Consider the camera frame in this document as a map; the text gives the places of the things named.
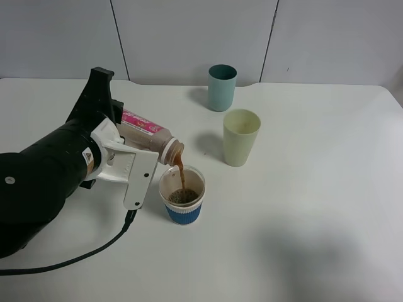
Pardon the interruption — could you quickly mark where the clear plastic drink bottle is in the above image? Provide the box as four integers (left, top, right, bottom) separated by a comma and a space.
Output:
117, 110, 184, 166

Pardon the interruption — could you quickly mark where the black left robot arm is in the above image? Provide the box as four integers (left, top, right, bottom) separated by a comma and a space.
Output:
1, 119, 101, 257

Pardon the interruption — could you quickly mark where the pale green plastic cup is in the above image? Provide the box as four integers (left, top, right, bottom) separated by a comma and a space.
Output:
223, 109, 261, 167

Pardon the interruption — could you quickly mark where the glass cup blue sleeve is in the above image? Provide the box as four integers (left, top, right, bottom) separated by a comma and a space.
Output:
159, 165, 206, 225

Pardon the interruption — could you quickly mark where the teal plastic cup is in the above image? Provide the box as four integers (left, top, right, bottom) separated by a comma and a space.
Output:
208, 64, 237, 112

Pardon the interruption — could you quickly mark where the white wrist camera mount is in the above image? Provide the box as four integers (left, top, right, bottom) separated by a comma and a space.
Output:
85, 118, 159, 210

